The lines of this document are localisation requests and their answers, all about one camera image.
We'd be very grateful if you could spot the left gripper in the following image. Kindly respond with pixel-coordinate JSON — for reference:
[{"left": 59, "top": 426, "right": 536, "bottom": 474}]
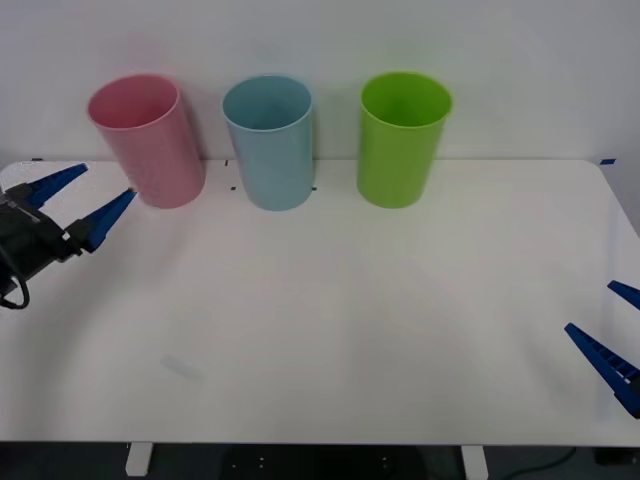
[{"left": 0, "top": 162, "right": 139, "bottom": 283}]

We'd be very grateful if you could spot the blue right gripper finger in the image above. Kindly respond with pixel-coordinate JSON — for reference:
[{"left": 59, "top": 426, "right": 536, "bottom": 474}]
[
  {"left": 606, "top": 280, "right": 640, "bottom": 312},
  {"left": 564, "top": 322, "right": 640, "bottom": 420}
]

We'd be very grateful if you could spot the pink plastic waste bin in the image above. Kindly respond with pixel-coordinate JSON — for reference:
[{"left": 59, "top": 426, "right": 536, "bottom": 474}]
[{"left": 87, "top": 73, "right": 207, "bottom": 210}]

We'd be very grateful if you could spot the white table leg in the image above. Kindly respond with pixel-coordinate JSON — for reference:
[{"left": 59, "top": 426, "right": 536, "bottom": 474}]
[
  {"left": 124, "top": 442, "right": 154, "bottom": 477},
  {"left": 460, "top": 444, "right": 489, "bottom": 480}
]

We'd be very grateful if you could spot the pale blue plastic waste bin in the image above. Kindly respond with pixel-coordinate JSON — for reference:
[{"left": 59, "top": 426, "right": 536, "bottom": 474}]
[{"left": 221, "top": 74, "right": 316, "bottom": 212}]

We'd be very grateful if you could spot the green plastic waste bin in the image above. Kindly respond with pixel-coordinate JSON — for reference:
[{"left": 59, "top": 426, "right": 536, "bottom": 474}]
[{"left": 355, "top": 71, "right": 454, "bottom": 210}]

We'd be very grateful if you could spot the black floor cable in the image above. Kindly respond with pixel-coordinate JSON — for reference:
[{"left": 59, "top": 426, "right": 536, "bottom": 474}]
[{"left": 492, "top": 446, "right": 578, "bottom": 476}]

